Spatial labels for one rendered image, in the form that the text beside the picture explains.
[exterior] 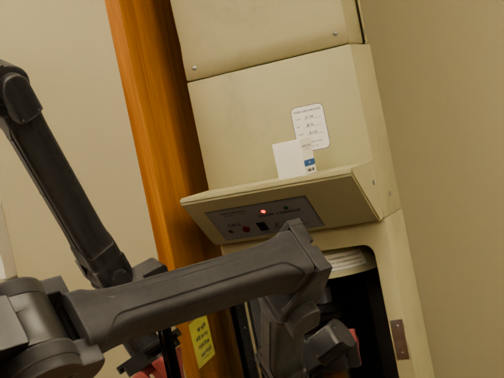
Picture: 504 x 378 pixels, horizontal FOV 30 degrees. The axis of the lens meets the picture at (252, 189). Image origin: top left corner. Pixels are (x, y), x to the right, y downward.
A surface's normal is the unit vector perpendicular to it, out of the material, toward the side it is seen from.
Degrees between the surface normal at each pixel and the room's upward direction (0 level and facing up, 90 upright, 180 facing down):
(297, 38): 90
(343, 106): 90
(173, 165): 90
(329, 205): 135
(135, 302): 56
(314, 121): 90
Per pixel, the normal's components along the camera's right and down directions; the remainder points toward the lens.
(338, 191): -0.15, 0.79
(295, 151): -0.41, 0.13
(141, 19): 0.89, -0.16
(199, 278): 0.41, -0.61
